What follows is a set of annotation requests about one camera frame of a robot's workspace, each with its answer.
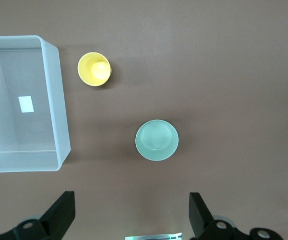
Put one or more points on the white label sticker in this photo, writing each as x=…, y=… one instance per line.
x=26, y=104

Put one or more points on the yellow plastic cup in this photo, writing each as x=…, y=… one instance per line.
x=93, y=70

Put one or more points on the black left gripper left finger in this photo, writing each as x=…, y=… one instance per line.
x=51, y=225

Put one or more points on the translucent white plastic bin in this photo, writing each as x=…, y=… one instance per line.
x=56, y=105

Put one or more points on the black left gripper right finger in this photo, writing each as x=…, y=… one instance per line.
x=203, y=225

